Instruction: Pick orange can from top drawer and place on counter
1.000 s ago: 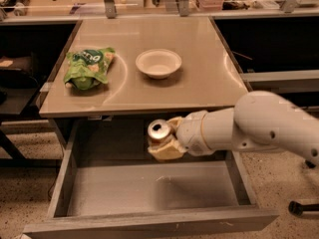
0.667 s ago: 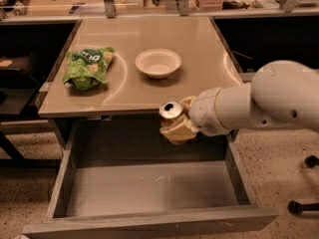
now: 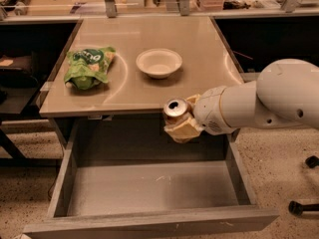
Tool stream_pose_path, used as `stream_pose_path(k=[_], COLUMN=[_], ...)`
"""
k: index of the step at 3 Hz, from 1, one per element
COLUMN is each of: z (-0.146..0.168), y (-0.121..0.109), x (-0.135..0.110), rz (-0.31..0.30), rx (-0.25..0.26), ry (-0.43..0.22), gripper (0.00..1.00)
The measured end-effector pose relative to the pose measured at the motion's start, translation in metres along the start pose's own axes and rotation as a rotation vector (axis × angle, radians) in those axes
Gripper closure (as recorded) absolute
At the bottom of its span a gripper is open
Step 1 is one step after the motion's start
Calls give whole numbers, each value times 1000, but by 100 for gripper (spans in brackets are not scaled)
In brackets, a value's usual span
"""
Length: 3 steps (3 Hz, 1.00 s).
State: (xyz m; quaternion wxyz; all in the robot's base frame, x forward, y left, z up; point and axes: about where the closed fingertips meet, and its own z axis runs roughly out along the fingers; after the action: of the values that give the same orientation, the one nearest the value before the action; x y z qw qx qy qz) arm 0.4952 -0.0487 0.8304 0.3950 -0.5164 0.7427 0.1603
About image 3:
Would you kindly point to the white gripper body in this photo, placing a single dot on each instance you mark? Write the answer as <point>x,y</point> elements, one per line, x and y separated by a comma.
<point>209,110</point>

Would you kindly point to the orange soda can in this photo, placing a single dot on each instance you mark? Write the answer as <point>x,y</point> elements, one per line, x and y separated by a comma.
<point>176,111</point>

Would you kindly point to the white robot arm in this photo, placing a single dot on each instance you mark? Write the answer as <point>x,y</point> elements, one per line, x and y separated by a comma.
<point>285,94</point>

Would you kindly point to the grey counter cabinet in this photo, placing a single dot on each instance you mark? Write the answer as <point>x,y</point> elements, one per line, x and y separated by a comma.
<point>207,63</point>

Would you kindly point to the open grey drawer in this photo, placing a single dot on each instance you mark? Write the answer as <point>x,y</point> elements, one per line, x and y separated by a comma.
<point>126,179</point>

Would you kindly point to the white paper bowl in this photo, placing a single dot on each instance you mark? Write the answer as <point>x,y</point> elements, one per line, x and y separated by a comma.
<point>159,63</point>

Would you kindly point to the green chip bag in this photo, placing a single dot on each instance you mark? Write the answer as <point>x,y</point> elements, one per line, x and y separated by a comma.
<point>89,67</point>

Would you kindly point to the black chair caster upper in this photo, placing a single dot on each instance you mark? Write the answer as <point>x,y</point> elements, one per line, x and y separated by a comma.
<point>312,161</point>

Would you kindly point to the black chair caster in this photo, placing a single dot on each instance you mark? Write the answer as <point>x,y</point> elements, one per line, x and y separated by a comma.
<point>298,209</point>
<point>312,161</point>

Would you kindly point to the black chair caster lower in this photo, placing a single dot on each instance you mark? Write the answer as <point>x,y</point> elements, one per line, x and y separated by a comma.
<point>298,209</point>

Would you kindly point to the black device on shelf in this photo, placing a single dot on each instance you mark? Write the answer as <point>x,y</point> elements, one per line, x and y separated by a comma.
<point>10,5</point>

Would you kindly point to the grey metal post left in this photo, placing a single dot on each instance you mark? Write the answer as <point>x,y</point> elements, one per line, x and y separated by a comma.
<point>111,9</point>

